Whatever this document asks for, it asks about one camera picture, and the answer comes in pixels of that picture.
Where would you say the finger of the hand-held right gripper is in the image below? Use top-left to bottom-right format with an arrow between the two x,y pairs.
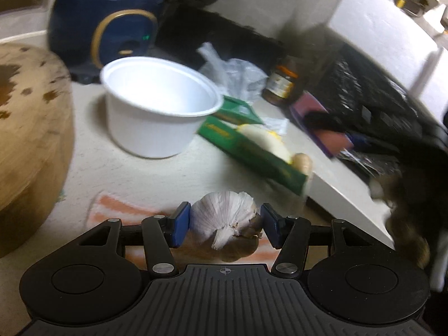
345,129 -> 403,155
303,110 -> 351,136

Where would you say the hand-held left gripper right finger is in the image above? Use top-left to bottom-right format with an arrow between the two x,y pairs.
261,203 -> 372,280

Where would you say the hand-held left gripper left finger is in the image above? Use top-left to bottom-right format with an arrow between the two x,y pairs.
79,201 -> 192,278

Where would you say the pink box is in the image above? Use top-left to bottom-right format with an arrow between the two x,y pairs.
290,91 -> 353,158

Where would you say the garlic bulb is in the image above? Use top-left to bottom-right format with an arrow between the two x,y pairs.
189,191 -> 264,262

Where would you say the white plastic bowl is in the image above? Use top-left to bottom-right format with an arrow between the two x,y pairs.
100,57 -> 224,159

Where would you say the person's right hand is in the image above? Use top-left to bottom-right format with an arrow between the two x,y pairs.
371,175 -> 432,271

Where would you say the ginger piece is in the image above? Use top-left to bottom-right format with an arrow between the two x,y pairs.
292,153 -> 313,176

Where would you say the brown glass jar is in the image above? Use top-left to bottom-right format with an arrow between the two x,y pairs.
262,56 -> 300,108

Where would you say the striped pink cloth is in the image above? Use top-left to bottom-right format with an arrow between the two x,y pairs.
86,191 -> 281,264

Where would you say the green packet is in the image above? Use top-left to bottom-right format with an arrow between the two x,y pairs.
198,96 -> 313,197

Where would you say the white foam box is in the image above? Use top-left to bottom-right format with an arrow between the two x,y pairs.
327,0 -> 448,113

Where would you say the clear plastic bag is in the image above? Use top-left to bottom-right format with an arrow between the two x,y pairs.
198,42 -> 269,105

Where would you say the round wooden cutting board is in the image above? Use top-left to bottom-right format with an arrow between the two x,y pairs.
0,44 -> 75,259

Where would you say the blue rice cooker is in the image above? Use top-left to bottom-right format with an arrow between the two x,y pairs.
47,0 -> 165,79

